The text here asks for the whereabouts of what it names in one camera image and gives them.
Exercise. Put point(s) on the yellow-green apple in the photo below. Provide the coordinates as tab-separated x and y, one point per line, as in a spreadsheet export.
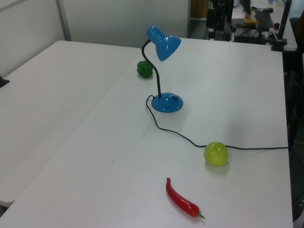
216	154

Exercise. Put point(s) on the black electronics box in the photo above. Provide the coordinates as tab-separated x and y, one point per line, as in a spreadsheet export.
248	36

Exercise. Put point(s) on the dark office chair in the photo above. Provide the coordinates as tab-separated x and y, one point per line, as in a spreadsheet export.
298	31

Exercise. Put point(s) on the yellow flat object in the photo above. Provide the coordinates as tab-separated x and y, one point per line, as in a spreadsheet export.
251	21

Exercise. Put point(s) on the grey shelf with wood panel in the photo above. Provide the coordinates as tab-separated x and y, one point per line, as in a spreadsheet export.
198	26

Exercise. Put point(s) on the dark green bell pepper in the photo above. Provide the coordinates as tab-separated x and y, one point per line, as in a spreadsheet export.
143	70

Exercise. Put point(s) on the blue gooseneck desk lamp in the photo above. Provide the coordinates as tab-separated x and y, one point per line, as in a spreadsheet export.
166	47

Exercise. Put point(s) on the red chili pepper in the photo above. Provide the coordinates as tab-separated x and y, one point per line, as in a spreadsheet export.
180	202

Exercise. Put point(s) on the black upright stand post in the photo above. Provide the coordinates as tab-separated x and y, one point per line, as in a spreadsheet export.
229	12

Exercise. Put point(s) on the black keyboard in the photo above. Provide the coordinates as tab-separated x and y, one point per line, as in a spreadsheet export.
263	19

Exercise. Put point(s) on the person leg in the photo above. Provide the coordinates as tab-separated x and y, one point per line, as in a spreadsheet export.
247	9

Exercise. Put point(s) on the dark equipment device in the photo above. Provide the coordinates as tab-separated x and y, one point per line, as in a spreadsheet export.
211	16

